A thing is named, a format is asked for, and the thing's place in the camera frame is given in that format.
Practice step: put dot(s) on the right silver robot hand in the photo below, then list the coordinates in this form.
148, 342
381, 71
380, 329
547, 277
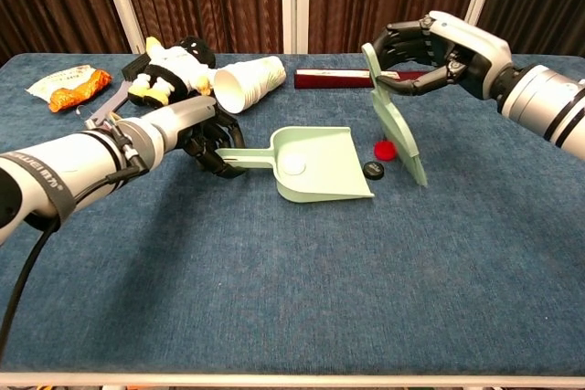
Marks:
475, 49

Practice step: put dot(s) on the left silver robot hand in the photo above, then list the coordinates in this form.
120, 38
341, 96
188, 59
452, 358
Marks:
187, 113

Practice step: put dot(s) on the mint green hand brush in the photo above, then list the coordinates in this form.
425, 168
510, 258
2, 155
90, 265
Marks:
395, 125

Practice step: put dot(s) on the white bottle cap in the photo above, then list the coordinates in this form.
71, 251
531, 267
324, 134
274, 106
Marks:
294, 164

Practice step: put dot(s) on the red bottle cap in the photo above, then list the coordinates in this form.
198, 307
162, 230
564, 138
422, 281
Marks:
384, 150

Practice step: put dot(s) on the mint green dustpan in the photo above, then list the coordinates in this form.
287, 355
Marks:
320, 171

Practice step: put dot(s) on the black bottle cap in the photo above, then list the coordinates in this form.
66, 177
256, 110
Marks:
372, 169

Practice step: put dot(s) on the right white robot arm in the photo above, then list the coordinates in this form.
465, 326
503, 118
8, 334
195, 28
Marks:
544, 98

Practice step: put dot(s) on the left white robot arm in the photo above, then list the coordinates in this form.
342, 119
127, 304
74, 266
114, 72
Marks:
68, 166

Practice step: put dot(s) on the black and white plush toy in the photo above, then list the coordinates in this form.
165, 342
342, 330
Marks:
173, 66

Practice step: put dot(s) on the stack of white paper cups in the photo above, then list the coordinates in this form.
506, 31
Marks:
247, 84

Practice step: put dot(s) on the white and orange snack packet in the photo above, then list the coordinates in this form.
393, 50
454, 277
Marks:
68, 86

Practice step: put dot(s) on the dark red folding fan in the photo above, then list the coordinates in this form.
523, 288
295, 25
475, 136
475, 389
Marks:
329, 79

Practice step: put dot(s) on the blue fabric table cover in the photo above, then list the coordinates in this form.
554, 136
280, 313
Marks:
274, 294

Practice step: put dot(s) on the white table frame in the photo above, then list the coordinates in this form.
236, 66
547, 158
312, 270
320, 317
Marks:
292, 380

